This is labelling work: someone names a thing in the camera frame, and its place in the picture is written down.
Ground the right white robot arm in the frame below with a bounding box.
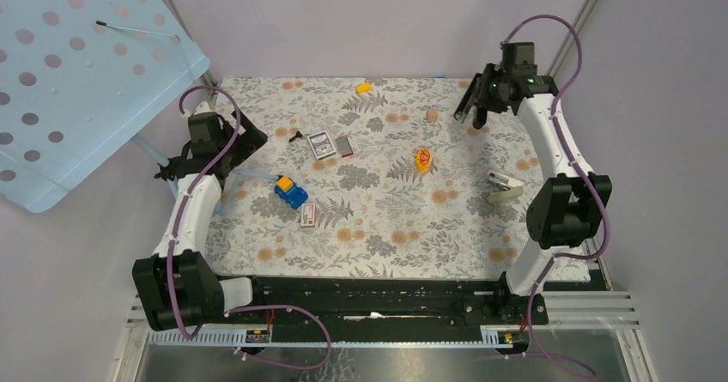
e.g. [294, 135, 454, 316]
[453, 42, 612, 324]

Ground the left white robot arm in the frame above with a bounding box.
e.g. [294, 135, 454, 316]
[132, 107, 268, 338]

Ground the white beige stapler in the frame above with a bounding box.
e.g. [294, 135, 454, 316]
[487, 171, 524, 204]

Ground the tan small cube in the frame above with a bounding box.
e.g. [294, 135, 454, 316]
[426, 108, 439, 123]

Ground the yellow butterfly toy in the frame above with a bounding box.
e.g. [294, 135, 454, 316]
[414, 149, 433, 173]

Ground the black small clip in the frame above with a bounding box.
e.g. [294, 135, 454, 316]
[288, 131, 304, 142]

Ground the yellow small block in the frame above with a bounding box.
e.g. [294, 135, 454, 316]
[355, 82, 373, 94]

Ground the blue yellow toy car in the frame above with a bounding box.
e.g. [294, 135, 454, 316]
[274, 176, 308, 209]

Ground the blue playing card box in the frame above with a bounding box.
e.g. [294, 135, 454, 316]
[306, 131, 337, 161]

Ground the floral table mat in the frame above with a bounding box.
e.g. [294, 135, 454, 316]
[204, 77, 543, 279]

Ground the grey red small box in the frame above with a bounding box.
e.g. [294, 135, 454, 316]
[335, 136, 354, 158]

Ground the blue perforated stand panel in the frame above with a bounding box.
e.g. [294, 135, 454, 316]
[1, 0, 210, 213]

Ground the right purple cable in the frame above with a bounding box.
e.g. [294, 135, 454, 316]
[500, 14, 612, 382]

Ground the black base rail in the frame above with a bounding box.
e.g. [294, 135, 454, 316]
[215, 276, 549, 343]

